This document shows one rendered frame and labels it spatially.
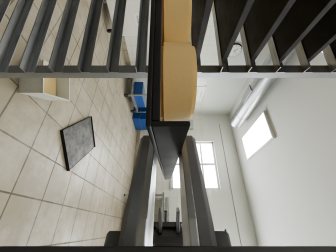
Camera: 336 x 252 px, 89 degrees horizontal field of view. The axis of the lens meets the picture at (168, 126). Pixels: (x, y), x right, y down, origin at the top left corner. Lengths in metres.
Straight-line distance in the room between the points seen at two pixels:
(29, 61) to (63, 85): 0.92
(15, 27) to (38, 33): 0.09
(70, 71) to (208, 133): 5.07
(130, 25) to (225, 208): 4.42
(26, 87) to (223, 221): 4.54
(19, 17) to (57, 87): 0.84
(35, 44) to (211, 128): 5.21
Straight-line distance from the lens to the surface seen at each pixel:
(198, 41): 0.53
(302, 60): 0.74
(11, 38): 0.87
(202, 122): 5.68
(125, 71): 0.60
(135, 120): 4.77
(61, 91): 1.66
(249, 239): 5.07
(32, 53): 0.78
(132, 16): 2.98
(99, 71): 0.62
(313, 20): 0.60
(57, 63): 0.70
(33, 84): 1.42
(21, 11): 0.95
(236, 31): 0.54
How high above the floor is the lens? 0.96
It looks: level
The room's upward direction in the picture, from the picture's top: 90 degrees clockwise
